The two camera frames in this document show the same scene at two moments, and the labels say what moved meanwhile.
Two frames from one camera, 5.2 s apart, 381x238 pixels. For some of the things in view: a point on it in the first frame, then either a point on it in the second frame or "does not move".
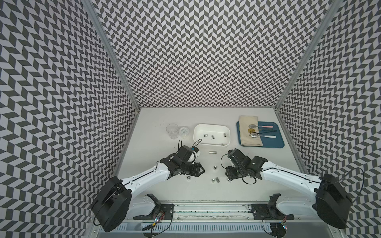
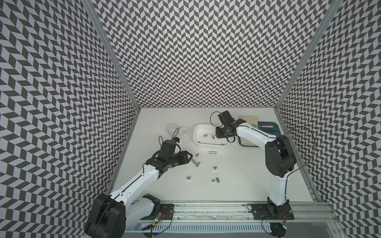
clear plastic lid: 183,132 does not move
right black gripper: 230,175 → 219,135
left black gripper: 195,172 → 184,157
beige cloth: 244,121 does not move
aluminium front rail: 221,212 does not move
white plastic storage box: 212,135 does not move
